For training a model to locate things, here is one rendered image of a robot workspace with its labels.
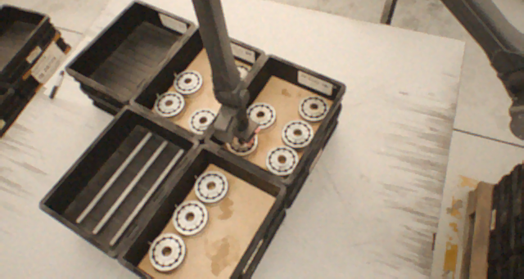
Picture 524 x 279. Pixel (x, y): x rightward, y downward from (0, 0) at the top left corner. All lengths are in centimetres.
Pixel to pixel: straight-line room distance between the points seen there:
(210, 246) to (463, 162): 157
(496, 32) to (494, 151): 168
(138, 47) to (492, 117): 193
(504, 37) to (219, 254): 86
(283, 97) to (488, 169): 135
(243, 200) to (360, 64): 77
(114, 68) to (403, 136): 110
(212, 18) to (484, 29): 51
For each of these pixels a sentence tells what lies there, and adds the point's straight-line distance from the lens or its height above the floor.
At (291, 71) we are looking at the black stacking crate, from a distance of 135.
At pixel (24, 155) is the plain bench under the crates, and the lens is 172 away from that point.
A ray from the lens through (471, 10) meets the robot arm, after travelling 78.
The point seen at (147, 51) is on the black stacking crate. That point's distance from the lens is 160.
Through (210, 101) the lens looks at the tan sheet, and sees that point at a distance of 139.
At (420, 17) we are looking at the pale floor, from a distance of 293.
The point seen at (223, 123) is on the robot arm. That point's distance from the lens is 103.
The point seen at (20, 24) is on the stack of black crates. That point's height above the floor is 49.
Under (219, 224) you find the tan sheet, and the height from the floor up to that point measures 83.
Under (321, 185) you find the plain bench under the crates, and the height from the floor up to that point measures 70.
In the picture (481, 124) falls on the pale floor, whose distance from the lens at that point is 251.
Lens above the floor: 195
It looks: 60 degrees down
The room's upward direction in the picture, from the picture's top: 7 degrees counter-clockwise
